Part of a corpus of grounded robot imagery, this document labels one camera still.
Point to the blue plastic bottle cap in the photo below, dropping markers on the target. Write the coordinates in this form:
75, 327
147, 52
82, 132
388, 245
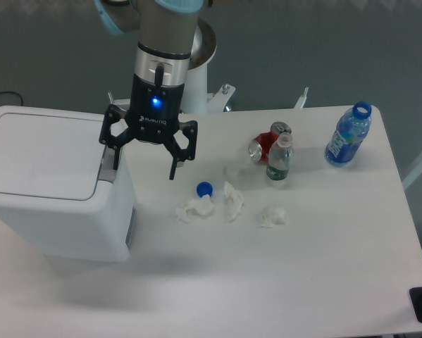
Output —
204, 189

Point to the crumpled white tissue middle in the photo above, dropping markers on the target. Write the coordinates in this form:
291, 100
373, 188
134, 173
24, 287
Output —
233, 200

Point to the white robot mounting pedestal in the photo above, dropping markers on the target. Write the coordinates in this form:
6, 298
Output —
200, 84

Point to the blue sports drink bottle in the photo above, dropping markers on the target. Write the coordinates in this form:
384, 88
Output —
351, 129

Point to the clear green-label water bottle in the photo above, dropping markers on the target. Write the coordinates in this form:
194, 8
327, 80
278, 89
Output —
279, 158

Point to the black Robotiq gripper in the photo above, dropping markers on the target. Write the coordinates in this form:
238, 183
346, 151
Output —
152, 117

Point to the white table frame bracket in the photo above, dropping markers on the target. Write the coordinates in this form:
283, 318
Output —
302, 99

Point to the white push-button trash can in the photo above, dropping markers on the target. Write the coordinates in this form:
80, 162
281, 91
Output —
59, 187

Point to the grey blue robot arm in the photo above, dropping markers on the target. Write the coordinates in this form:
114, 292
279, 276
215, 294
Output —
124, 16

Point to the crushed red soda can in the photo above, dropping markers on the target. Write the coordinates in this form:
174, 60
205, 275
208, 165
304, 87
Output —
259, 146

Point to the crumpled white tissue right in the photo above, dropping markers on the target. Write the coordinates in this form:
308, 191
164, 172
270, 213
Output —
272, 216

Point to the crumpled white tissue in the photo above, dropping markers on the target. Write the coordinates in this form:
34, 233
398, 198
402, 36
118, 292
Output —
201, 207
233, 200
272, 216

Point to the crumpled white tissue left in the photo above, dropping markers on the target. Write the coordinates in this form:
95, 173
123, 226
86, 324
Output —
201, 207

